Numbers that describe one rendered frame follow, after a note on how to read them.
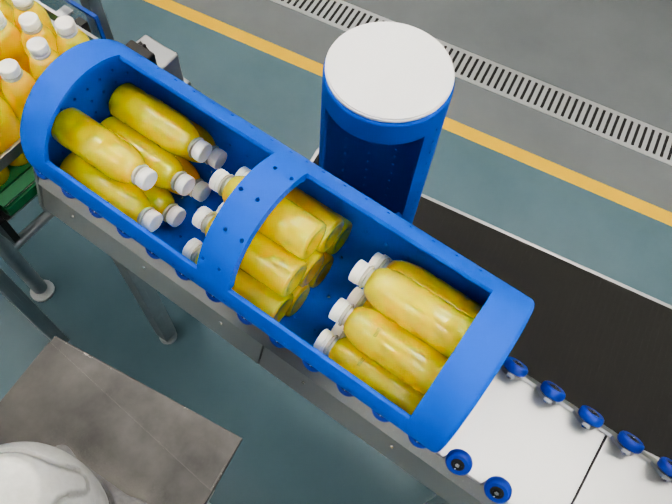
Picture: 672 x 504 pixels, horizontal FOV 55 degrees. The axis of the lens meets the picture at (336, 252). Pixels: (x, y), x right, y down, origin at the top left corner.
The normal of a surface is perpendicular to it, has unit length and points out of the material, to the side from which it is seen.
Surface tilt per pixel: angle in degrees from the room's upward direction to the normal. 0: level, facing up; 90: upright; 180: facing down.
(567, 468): 0
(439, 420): 60
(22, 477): 6
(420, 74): 0
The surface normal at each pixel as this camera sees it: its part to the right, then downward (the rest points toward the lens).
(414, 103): 0.05, -0.45
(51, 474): 0.81, -0.57
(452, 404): -0.37, 0.18
